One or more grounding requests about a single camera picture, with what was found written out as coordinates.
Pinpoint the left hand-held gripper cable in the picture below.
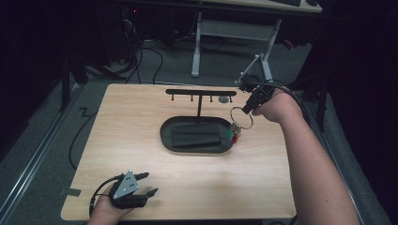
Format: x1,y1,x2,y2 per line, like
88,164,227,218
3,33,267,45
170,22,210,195
88,173,125,218

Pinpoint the right hand-held gripper cable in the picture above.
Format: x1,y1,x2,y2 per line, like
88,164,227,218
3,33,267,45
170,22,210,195
247,80,312,126

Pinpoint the small red object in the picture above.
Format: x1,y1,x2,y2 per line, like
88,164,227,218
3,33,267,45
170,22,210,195
283,38,296,52

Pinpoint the silver metal rod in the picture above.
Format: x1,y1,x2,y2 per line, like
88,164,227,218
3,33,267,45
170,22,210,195
235,53,262,84

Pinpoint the person's left hand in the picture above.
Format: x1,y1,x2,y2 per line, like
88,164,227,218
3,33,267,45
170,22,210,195
89,183,135,221

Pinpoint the wooden desk top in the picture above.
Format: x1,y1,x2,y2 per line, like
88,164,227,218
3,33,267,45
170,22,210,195
200,0,323,14

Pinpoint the white metal desk frame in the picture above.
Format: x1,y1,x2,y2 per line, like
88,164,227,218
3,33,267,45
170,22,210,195
191,11,283,83

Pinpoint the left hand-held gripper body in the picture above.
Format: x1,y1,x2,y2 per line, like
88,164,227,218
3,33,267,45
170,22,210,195
108,169,148,211

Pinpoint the bundle of black floor cables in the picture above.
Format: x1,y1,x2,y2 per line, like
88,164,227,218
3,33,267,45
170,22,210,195
120,18,164,85

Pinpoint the hand-held gripper cable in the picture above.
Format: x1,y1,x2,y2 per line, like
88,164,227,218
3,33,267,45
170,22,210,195
88,173,125,218
247,80,312,126

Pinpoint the bunch of colourful key tags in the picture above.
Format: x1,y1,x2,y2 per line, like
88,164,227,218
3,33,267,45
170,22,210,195
225,122,243,144

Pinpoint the large metal key ring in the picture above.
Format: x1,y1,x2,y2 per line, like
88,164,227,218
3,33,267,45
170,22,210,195
229,106,254,130

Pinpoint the black key holder stand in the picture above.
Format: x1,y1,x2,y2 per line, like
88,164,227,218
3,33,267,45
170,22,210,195
160,88,237,155

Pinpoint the person's right hand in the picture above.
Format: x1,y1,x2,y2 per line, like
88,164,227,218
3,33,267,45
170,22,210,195
252,88,303,125

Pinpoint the grey tape piece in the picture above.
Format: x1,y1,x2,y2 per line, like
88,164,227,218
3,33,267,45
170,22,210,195
58,187,83,198

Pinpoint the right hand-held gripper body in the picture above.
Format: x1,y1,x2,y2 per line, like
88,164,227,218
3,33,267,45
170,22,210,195
238,74,277,106

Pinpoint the black keyboard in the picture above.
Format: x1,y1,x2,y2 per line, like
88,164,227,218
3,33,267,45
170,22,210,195
269,0,302,8

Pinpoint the black floor cable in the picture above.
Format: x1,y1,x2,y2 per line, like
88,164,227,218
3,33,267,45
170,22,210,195
68,107,99,172

